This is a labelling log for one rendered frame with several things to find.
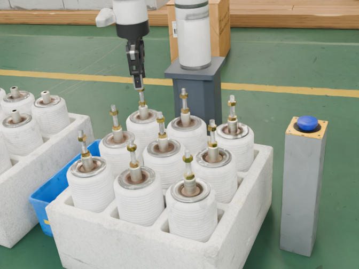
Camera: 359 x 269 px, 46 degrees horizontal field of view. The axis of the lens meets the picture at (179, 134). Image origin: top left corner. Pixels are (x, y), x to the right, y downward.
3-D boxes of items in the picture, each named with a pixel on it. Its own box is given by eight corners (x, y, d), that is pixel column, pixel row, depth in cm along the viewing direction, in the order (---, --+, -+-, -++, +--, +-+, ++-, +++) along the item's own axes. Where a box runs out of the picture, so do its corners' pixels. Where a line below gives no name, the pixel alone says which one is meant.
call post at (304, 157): (286, 229, 105) (293, 117, 89) (315, 236, 102) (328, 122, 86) (279, 249, 99) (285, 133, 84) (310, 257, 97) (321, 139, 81)
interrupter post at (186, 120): (186, 128, 102) (185, 116, 100) (179, 125, 104) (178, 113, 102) (193, 124, 103) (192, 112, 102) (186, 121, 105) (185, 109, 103)
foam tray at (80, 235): (144, 175, 130) (137, 123, 121) (271, 203, 114) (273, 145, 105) (62, 267, 100) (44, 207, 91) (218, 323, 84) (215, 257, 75)
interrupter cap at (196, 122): (187, 135, 99) (187, 133, 99) (164, 126, 104) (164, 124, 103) (208, 123, 103) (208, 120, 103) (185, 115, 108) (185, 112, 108)
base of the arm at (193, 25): (185, 58, 129) (180, 0, 120) (215, 59, 126) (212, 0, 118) (175, 69, 121) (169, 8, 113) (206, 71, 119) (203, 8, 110)
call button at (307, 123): (298, 123, 88) (299, 113, 87) (319, 125, 86) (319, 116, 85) (294, 132, 85) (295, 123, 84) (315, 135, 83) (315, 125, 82)
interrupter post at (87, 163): (88, 173, 89) (85, 159, 87) (80, 169, 90) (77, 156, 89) (96, 167, 90) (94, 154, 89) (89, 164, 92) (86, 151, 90)
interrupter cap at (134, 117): (123, 121, 107) (123, 119, 107) (140, 109, 113) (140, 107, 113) (148, 127, 104) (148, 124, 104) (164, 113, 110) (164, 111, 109)
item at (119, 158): (119, 188, 113) (108, 128, 104) (153, 191, 111) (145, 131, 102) (104, 211, 106) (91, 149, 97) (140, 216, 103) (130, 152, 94)
